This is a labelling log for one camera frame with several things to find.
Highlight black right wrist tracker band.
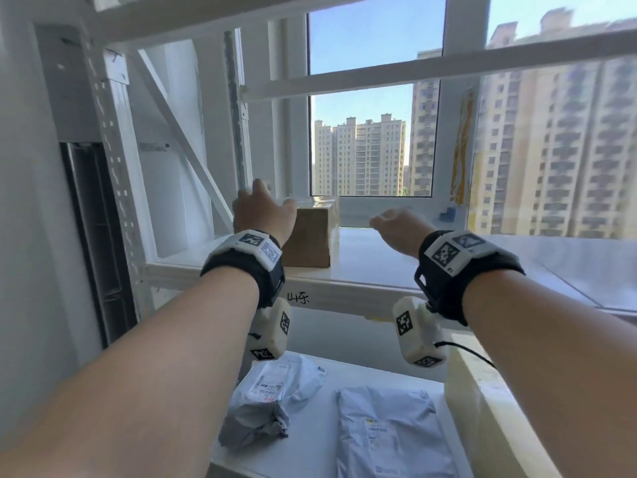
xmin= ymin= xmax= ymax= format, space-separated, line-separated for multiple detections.
xmin=413 ymin=230 xmax=527 ymax=327

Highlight white air conditioner unit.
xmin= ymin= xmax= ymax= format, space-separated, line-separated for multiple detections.
xmin=34 ymin=24 xmax=141 ymax=350

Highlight flat grey mail bag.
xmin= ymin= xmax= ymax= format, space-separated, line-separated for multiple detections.
xmin=335 ymin=387 xmax=457 ymax=478

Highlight white metal shelf rack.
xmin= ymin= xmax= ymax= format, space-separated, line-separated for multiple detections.
xmin=32 ymin=0 xmax=637 ymax=478

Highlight apartment buildings outside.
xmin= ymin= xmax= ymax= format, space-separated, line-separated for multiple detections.
xmin=311 ymin=7 xmax=637 ymax=240

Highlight cream flat board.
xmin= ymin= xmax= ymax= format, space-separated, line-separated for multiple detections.
xmin=444 ymin=332 xmax=565 ymax=478

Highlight black wrist tracker band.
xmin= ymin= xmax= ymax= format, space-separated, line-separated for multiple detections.
xmin=413 ymin=230 xmax=527 ymax=327
xmin=200 ymin=229 xmax=286 ymax=310

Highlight person's left forearm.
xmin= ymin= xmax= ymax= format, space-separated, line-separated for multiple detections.
xmin=0 ymin=266 xmax=260 ymax=478

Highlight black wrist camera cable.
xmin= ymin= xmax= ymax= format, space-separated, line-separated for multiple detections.
xmin=434 ymin=340 xmax=497 ymax=370

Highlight yellow poster on glass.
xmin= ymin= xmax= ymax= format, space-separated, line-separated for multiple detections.
xmin=449 ymin=86 xmax=479 ymax=208

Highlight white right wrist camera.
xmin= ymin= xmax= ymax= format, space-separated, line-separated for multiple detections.
xmin=392 ymin=295 xmax=445 ymax=369

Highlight black left wrist tracker band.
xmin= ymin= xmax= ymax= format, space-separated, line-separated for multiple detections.
xmin=200 ymin=229 xmax=286 ymax=310

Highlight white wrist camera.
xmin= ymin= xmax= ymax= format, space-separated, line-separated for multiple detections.
xmin=245 ymin=297 xmax=293 ymax=362
xmin=392 ymin=295 xmax=445 ymax=369

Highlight brown cardboard box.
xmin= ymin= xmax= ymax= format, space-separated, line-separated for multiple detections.
xmin=280 ymin=196 xmax=341 ymax=269

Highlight person's right hand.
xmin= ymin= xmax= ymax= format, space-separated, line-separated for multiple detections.
xmin=369 ymin=207 xmax=437 ymax=259

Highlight white window frame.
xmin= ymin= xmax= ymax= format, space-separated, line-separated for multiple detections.
xmin=238 ymin=0 xmax=637 ymax=229

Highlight crumpled grey mail bag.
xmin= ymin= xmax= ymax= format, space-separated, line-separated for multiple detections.
xmin=218 ymin=353 xmax=329 ymax=451

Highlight person's left hand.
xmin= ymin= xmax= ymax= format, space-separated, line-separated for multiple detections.
xmin=232 ymin=178 xmax=298 ymax=245

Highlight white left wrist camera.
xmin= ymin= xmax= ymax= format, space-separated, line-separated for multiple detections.
xmin=245 ymin=297 xmax=293 ymax=362

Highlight person's right forearm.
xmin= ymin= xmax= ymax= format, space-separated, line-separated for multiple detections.
xmin=462 ymin=270 xmax=637 ymax=478

